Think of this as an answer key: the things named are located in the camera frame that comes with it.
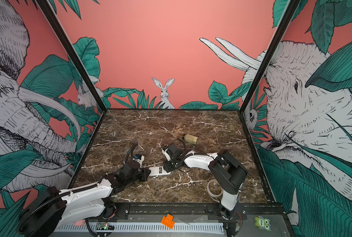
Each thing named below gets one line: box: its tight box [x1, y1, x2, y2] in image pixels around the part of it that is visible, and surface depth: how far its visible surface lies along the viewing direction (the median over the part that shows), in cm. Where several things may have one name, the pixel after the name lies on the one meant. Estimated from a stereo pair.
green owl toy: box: [254, 215, 272, 232], surface depth 72 cm
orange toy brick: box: [160, 213, 176, 230], surface depth 72 cm
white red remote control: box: [148, 166, 172, 177], surface depth 88 cm
